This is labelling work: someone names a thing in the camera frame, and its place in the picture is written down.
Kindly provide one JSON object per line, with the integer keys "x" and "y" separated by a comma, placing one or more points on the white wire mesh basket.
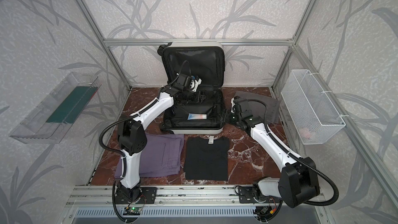
{"x": 310, "y": 107}

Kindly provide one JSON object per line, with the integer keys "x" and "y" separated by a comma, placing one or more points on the black t-shirt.
{"x": 207, "y": 159}

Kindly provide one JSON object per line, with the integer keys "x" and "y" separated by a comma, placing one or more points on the pink object in basket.
{"x": 306, "y": 133}

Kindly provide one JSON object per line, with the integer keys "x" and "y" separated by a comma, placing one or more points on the green board in shelf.
{"x": 70, "y": 109}

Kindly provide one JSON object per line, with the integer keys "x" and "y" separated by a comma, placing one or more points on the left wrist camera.
{"x": 195, "y": 82}

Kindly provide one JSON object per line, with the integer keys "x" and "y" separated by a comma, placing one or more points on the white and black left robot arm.
{"x": 132, "y": 137}

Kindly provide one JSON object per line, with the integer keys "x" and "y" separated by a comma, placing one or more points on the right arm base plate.
{"x": 252, "y": 194}

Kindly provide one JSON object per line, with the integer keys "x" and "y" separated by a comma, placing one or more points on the left green circuit board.
{"x": 132, "y": 211}

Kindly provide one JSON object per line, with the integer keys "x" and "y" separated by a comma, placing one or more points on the aluminium front rail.
{"x": 167, "y": 195}

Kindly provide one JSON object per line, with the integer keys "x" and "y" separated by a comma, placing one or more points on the grey towel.
{"x": 264, "y": 106}

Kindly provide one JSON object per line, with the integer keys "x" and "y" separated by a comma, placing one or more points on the purple trousers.
{"x": 161, "y": 156}

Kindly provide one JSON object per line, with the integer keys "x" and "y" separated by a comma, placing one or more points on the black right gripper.
{"x": 235, "y": 108}

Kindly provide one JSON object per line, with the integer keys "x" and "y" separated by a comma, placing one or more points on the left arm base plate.
{"x": 147, "y": 196}

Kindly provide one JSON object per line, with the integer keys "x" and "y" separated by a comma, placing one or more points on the clear plastic wall shelf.
{"x": 34, "y": 129}

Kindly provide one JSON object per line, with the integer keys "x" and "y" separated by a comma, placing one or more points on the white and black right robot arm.
{"x": 298, "y": 182}

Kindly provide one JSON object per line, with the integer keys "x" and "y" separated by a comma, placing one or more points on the black and white suitcase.
{"x": 195, "y": 75}

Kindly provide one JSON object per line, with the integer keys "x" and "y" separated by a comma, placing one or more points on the white pink blue tube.
{"x": 197, "y": 116}

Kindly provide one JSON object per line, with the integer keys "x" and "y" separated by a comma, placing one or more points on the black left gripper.
{"x": 193, "y": 96}

